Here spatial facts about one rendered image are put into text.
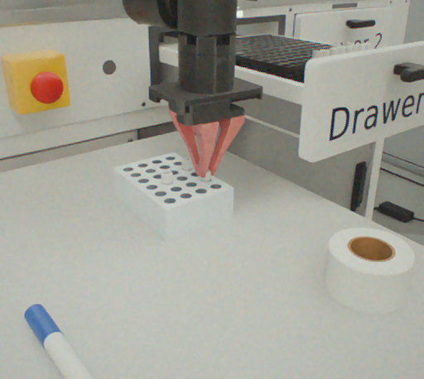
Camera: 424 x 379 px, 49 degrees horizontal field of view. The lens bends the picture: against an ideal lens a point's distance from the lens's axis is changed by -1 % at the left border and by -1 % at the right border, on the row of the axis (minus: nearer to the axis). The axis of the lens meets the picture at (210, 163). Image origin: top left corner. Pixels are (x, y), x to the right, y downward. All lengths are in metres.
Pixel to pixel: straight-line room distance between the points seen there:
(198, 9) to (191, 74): 0.06
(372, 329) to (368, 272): 0.04
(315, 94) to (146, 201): 0.21
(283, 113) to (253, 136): 0.40
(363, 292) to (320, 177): 0.77
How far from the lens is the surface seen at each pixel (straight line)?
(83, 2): 0.71
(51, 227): 0.53
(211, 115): 0.45
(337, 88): 0.52
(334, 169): 1.19
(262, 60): 0.64
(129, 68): 0.74
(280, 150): 1.02
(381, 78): 0.58
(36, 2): 0.68
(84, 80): 0.71
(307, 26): 0.95
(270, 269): 0.45
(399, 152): 2.72
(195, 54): 0.45
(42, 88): 0.62
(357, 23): 1.00
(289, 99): 0.55
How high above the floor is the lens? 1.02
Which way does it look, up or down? 23 degrees down
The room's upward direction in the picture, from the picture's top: straight up
